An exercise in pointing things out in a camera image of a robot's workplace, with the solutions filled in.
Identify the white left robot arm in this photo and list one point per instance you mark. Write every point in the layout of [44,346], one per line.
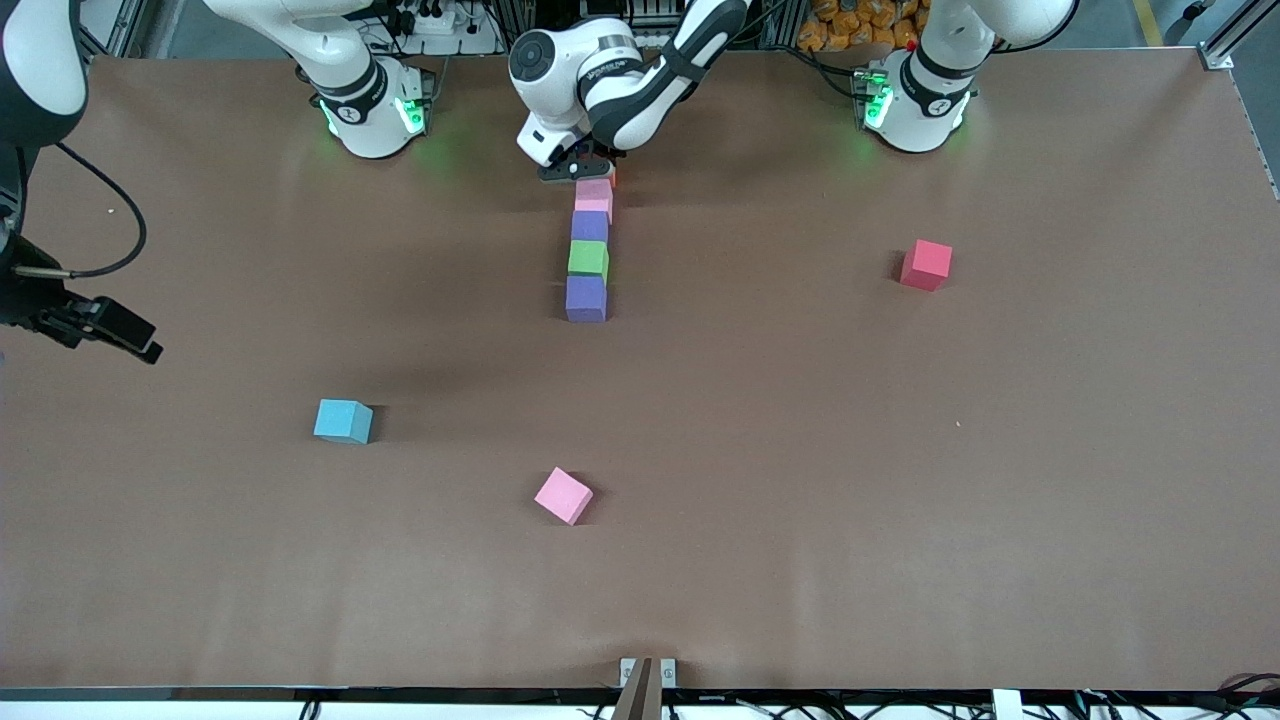
[545,62]

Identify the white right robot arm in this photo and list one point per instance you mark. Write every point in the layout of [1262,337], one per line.
[40,60]

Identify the red foam cube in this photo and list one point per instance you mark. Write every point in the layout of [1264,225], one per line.
[926,265]

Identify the small metal bracket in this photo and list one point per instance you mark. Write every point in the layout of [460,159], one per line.
[667,672]

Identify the pink foam cube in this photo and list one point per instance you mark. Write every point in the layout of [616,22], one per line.
[562,495]
[593,198]

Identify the purple foam cube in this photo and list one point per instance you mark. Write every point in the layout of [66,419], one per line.
[589,226]
[585,298]

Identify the cyan foam cube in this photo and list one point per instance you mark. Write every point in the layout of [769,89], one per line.
[340,420]

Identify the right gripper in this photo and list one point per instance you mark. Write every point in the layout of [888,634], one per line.
[28,301]

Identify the pile of orange objects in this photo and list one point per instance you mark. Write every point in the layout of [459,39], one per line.
[850,25]

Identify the green foam cube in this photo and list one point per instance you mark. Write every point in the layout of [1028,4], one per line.
[587,258]

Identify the white power strip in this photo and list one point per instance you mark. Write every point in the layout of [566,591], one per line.
[430,20]

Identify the brown table cover mat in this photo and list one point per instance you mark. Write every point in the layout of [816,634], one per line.
[640,580]

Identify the aluminium frame strut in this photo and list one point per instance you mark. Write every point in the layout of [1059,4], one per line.
[120,25]
[1235,30]

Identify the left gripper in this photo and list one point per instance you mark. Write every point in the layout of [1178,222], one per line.
[604,149]

